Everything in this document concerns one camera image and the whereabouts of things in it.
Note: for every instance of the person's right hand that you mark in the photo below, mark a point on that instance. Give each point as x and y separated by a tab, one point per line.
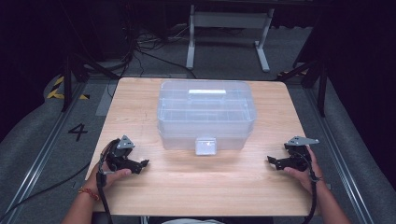
306	179

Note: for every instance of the person's left hand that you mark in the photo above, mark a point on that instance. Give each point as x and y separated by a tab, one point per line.
107	179

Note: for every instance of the person's light clothing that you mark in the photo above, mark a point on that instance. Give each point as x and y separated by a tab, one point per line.
190	221

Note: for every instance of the clear plastic storage box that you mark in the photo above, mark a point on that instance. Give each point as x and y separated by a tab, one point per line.
205	118

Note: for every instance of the metal floor rail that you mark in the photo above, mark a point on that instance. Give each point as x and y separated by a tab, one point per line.
40	155
339	149

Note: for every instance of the black tripod stand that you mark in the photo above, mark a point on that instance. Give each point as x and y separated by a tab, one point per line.
322	87
67	84

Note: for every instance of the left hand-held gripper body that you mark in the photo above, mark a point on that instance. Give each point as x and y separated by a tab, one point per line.
120	155

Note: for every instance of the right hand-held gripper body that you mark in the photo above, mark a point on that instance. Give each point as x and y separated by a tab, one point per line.
297	157

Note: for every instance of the white metal stand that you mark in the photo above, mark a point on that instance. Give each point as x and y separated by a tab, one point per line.
230	20

